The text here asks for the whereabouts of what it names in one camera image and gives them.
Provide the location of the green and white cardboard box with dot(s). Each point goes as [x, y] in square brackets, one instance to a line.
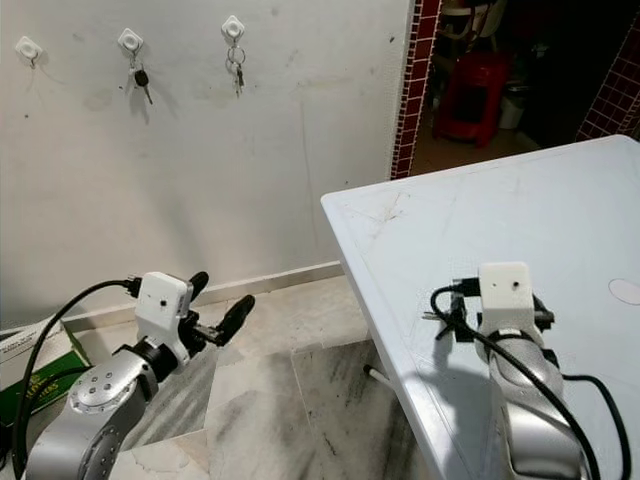
[25, 360]

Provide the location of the white table leg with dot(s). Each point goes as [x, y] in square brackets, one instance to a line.
[378, 377]

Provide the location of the red plastic stool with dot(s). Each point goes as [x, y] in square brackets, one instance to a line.
[472, 95]

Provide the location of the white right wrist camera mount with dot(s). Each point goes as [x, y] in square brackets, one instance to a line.
[505, 295]

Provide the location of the white plastic table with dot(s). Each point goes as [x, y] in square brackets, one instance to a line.
[460, 220]

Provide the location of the white square wall hook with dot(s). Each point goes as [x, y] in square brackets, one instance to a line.
[233, 27]
[130, 40]
[28, 47]

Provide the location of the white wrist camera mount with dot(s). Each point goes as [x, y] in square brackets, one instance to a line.
[163, 305]
[505, 295]

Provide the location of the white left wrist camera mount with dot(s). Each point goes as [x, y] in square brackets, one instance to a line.
[163, 305]

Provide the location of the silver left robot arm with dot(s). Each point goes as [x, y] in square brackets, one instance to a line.
[95, 395]

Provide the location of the keys with black fob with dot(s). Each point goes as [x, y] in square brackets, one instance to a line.
[141, 78]

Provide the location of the white bucket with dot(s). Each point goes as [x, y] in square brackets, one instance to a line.
[514, 108]

